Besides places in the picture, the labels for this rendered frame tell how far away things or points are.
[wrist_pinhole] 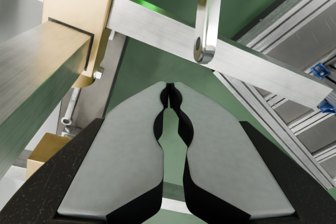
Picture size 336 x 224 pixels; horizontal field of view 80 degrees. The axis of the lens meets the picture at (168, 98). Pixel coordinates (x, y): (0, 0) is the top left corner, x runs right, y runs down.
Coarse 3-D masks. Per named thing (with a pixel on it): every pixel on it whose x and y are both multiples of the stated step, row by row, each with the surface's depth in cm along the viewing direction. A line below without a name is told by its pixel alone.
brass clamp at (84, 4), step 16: (48, 0) 16; (64, 0) 16; (80, 0) 16; (96, 0) 16; (48, 16) 17; (64, 16) 17; (80, 16) 17; (96, 16) 17; (96, 32) 18; (96, 48) 18; (96, 64) 20; (80, 80) 21
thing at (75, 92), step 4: (76, 88) 35; (72, 92) 36; (76, 92) 35; (72, 96) 36; (76, 96) 36; (72, 100) 36; (68, 104) 37; (72, 104) 37; (68, 108) 37; (72, 108) 37; (68, 112) 38; (64, 116) 38; (68, 116) 38; (64, 120) 39; (68, 124) 39
